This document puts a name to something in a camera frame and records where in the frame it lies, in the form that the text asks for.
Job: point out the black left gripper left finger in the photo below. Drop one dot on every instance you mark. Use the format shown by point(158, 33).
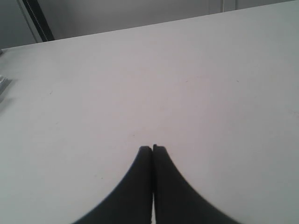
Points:
point(131, 200)

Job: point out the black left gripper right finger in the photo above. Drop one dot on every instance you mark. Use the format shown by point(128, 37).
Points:
point(175, 201)

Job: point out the grey object at table edge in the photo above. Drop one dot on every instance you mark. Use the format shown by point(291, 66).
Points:
point(4, 87)

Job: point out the black vertical post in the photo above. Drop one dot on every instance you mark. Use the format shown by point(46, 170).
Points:
point(37, 16)

